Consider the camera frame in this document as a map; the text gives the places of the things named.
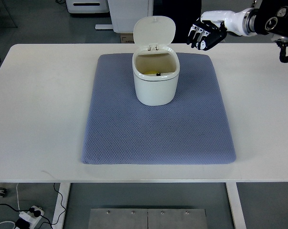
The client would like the white cabinet on foot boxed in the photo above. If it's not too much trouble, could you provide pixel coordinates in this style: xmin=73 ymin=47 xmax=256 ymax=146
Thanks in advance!
xmin=95 ymin=0 xmax=154 ymax=33

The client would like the right white table leg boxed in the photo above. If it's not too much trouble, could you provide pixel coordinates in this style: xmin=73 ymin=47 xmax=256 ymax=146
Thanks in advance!
xmin=225 ymin=182 xmax=246 ymax=229

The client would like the white power strip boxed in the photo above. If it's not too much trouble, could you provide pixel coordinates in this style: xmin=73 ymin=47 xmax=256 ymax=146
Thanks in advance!
xmin=15 ymin=206 xmax=44 ymax=229

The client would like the blue quilted mat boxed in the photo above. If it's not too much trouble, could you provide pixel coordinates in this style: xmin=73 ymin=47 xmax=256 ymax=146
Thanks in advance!
xmin=81 ymin=53 xmax=236 ymax=165

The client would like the white cable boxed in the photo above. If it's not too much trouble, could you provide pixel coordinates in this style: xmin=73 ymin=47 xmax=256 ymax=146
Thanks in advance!
xmin=0 ymin=183 xmax=22 ymax=229

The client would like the cardboard box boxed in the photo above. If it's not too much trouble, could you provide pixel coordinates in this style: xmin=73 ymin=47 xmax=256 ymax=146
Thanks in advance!
xmin=120 ymin=33 xmax=134 ymax=43

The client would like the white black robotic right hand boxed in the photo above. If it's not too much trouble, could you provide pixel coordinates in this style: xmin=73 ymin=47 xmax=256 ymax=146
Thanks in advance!
xmin=186 ymin=8 xmax=256 ymax=51

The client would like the yellow lemon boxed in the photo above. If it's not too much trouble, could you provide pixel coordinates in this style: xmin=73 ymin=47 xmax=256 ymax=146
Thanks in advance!
xmin=143 ymin=71 xmax=159 ymax=75

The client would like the white appliance with dark slot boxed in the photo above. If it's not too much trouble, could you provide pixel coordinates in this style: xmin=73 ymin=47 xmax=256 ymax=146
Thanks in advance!
xmin=65 ymin=0 xmax=109 ymax=14

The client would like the white table leg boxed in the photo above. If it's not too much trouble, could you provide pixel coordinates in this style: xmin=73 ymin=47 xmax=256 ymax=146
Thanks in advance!
xmin=225 ymin=182 xmax=246 ymax=229
xmin=52 ymin=183 xmax=71 ymax=229

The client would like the black power cable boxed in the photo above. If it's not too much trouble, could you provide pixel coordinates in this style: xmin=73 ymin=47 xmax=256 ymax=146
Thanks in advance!
xmin=0 ymin=183 xmax=67 ymax=229

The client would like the white trash bin with lid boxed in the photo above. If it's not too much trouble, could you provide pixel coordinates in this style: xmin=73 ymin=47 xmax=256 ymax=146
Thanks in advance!
xmin=132 ymin=16 xmax=180 ymax=106

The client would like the metal floor plate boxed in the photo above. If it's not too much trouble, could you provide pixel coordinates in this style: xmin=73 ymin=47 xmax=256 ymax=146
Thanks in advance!
xmin=88 ymin=208 xmax=208 ymax=229

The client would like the person in dark trousers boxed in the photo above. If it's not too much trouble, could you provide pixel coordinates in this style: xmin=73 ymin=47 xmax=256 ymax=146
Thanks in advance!
xmin=153 ymin=0 xmax=202 ymax=43

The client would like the left white table leg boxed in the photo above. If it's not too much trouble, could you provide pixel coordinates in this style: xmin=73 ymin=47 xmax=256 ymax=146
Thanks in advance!
xmin=52 ymin=183 xmax=71 ymax=229

